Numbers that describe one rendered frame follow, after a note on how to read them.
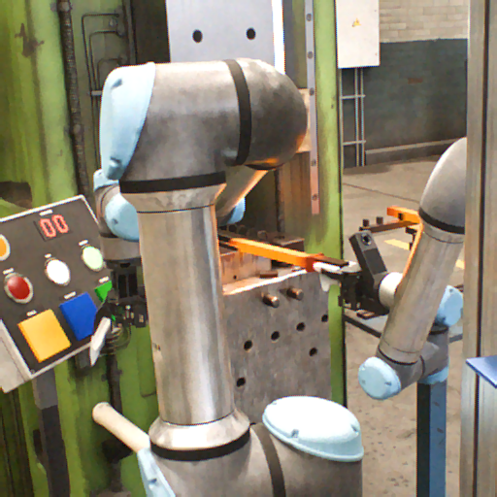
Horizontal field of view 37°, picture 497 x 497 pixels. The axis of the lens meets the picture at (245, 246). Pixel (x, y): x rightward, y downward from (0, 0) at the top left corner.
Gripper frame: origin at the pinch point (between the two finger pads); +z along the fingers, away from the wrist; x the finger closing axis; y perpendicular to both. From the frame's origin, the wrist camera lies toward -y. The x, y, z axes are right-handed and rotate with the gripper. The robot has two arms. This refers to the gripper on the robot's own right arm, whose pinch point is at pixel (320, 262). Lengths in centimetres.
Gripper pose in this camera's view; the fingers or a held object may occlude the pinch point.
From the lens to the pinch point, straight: 162.3
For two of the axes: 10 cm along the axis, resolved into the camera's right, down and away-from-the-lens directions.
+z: -6.0, -1.6, 7.9
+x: 8.0, -2.0, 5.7
